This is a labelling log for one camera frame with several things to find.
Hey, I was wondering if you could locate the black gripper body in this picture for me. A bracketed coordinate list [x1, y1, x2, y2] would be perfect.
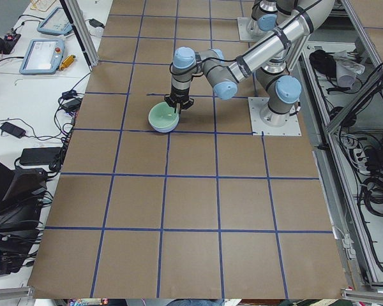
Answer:
[169, 92, 189, 106]

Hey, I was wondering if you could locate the green bowl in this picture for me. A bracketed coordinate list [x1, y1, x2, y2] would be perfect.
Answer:
[148, 102, 179, 122]

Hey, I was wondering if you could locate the blue bowl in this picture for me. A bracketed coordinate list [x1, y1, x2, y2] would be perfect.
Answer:
[149, 118, 179, 133]

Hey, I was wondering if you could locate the teach pendant near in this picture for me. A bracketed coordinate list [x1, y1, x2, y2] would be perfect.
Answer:
[19, 39, 65, 75]

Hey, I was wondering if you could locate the teach pendant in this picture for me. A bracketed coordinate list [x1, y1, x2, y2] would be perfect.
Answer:
[19, 39, 65, 75]
[37, 6, 73, 36]

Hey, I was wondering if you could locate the black power adapter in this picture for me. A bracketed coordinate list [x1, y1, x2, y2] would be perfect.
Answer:
[19, 147, 61, 166]

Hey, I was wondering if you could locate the teach pendant far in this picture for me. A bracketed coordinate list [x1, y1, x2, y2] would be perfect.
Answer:
[37, 6, 73, 36]

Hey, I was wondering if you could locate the black smartphone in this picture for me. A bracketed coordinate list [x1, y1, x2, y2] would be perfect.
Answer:
[0, 122, 26, 138]

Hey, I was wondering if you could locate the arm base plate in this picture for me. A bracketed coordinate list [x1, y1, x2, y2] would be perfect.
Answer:
[248, 97, 302, 136]
[237, 17, 260, 42]

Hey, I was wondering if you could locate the aluminium frame post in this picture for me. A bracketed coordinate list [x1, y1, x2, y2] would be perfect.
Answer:
[59, 0, 99, 68]

